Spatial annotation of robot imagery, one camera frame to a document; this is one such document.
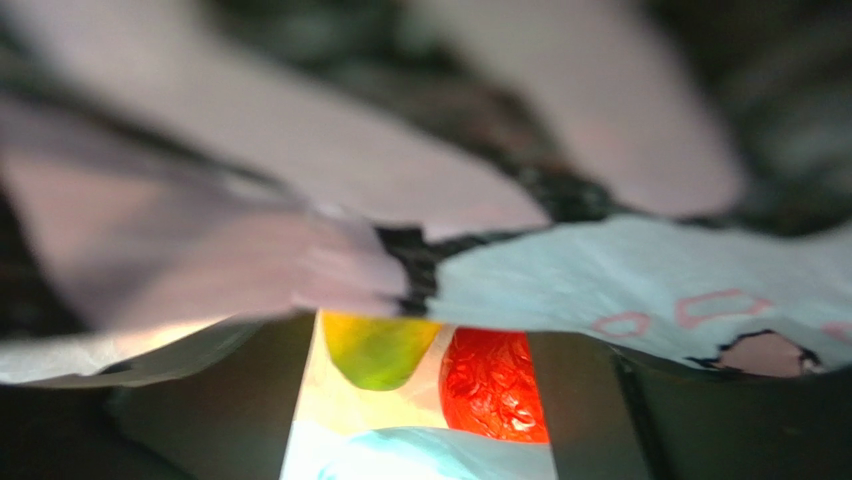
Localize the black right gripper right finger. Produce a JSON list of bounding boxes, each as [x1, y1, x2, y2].
[[528, 332, 851, 479]]

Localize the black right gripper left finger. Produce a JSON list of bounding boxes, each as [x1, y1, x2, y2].
[[1, 314, 314, 479]]

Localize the orange red wrinkled fruit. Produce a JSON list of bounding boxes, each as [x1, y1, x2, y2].
[[439, 328, 550, 444]]

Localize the light blue printed plastic bag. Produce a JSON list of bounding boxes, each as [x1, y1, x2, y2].
[[0, 0, 852, 480]]

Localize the yellow green mango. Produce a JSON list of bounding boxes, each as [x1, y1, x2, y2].
[[318, 310, 442, 391]]

